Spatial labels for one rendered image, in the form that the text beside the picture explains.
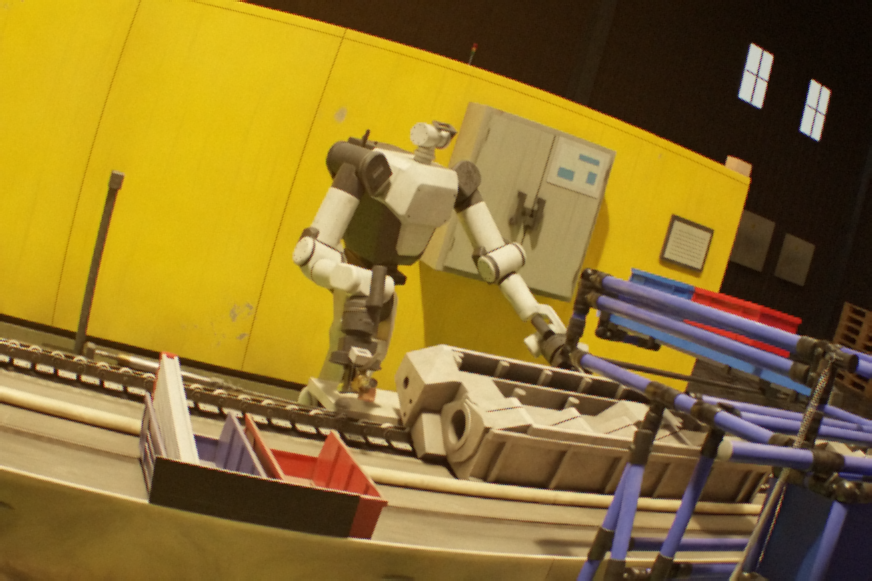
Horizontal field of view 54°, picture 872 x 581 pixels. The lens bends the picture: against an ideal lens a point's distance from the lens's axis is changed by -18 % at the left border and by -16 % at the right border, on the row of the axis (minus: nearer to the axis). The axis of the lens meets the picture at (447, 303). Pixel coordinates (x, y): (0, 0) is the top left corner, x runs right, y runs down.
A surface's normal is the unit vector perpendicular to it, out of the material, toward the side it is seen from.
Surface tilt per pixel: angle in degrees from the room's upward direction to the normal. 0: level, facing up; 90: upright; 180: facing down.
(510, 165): 90
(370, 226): 103
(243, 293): 90
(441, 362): 30
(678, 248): 90
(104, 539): 90
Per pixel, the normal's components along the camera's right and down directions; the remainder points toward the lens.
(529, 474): 0.33, 0.43
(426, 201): 0.73, 0.42
